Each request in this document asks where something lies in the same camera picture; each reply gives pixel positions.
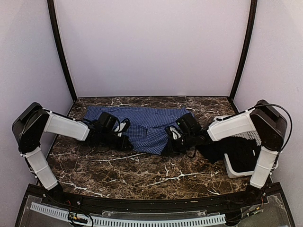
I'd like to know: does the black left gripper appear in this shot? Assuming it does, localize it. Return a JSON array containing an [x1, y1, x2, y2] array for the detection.
[[101, 130, 134, 151]]

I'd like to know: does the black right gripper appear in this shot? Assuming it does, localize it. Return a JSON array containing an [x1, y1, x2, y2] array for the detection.
[[160, 131, 196, 156]]

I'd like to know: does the blue checkered shirt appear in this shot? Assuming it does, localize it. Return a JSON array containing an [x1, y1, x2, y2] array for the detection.
[[85, 106, 190, 155]]

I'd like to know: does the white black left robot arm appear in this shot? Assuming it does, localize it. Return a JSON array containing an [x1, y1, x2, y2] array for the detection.
[[11, 102, 134, 206]]

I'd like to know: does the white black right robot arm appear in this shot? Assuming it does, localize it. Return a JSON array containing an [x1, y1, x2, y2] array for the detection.
[[161, 100, 293, 205]]

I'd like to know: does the white plastic laundry basket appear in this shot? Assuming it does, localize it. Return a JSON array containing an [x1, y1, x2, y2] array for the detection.
[[213, 116, 279, 178]]

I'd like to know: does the black garment in basket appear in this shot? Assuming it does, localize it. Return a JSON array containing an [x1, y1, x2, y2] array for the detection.
[[196, 137, 261, 173]]

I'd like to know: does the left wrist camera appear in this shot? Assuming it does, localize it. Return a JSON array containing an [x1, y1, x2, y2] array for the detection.
[[114, 118, 131, 137]]

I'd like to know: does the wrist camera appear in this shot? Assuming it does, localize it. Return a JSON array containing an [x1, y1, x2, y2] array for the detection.
[[114, 118, 131, 137], [165, 125, 182, 140]]

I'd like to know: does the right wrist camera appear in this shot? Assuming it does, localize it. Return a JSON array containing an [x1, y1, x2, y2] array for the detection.
[[165, 125, 182, 140]]

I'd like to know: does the white slotted cable duct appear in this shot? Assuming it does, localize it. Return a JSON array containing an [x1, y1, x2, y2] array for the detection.
[[30, 202, 226, 227]]

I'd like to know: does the black front table rail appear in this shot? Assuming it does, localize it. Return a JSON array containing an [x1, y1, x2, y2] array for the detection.
[[44, 188, 267, 214]]

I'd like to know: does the black left corner post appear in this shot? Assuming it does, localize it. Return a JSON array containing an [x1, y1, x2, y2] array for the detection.
[[47, 0, 78, 102]]

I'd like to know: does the black corner post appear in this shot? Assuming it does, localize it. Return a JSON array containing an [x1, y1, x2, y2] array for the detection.
[[47, 0, 78, 102], [228, 0, 258, 103]]

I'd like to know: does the black right corner post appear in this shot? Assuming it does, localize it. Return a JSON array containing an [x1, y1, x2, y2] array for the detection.
[[228, 0, 258, 103]]

